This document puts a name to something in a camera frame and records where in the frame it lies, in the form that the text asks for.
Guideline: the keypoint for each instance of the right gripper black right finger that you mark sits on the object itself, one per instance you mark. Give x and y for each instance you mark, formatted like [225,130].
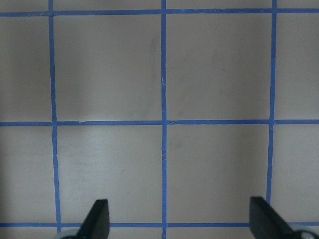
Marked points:
[265,222]

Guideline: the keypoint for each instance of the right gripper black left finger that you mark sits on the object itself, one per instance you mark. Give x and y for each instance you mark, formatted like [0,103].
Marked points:
[97,223]

